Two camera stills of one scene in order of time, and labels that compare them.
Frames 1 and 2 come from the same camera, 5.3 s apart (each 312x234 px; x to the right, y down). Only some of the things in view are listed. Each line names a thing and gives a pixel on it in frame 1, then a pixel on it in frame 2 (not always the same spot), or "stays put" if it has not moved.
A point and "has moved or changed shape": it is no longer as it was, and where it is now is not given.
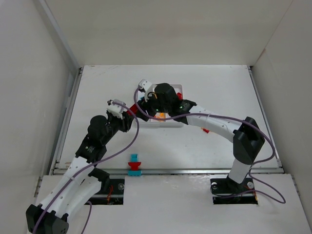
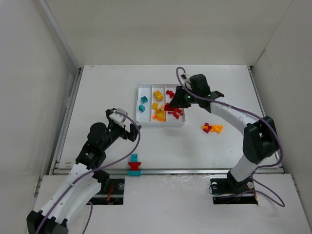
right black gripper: [146, 108] → [182, 99]
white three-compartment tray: [162, 99] stays put
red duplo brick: [133, 109] has moved or changed shape
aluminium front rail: [167, 171] stays put
